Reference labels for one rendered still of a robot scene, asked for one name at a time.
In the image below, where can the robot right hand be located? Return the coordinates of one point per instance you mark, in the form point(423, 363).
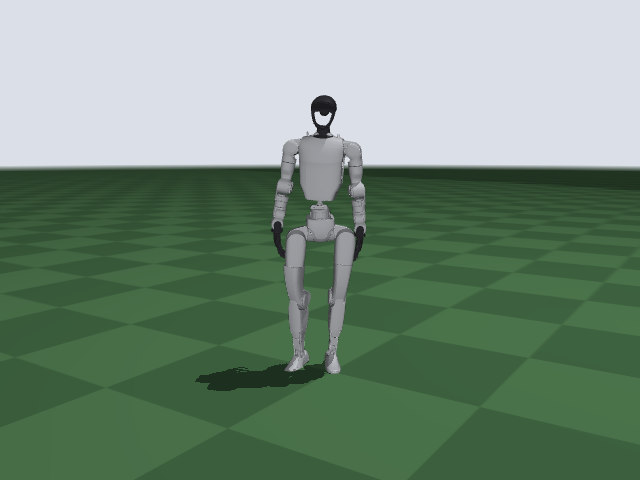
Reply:
point(277, 239)

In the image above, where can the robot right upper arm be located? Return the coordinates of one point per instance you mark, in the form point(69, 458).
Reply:
point(290, 149)

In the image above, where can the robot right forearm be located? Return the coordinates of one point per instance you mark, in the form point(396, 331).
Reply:
point(280, 205)

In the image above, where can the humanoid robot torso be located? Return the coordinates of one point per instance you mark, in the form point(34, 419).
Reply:
point(321, 168)

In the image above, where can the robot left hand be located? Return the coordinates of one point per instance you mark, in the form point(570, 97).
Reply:
point(359, 234)

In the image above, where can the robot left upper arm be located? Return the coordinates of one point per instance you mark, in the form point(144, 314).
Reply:
point(353, 151)

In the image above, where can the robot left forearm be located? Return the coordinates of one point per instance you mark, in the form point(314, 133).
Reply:
point(359, 214)

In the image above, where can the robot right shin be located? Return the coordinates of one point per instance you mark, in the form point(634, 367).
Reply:
point(298, 319)

